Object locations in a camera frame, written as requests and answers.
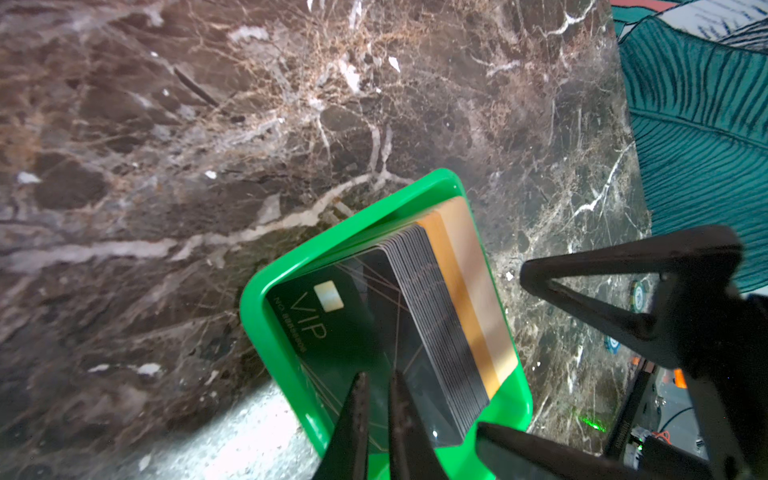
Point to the round sticker marker far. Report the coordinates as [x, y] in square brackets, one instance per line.
[611, 345]

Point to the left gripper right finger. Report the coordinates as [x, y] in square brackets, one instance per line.
[411, 455]

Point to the stack of black cards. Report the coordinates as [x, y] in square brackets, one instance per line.
[443, 375]

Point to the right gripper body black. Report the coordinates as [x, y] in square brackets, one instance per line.
[729, 390]

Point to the black front mounting rail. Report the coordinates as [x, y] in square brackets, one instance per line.
[620, 432]

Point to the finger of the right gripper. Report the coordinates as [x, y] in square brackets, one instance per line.
[702, 256]
[513, 454]

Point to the gold credit card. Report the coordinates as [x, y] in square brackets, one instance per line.
[454, 241]

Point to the orange connector clip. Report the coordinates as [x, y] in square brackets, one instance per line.
[679, 379]

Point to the round sticker marker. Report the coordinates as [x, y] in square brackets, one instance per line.
[611, 345]
[638, 297]

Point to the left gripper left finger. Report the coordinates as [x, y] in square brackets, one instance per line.
[346, 456]

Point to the dark green VIP card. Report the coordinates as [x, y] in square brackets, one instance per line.
[348, 317]

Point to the round sticker marker near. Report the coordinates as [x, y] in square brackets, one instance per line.
[638, 297]

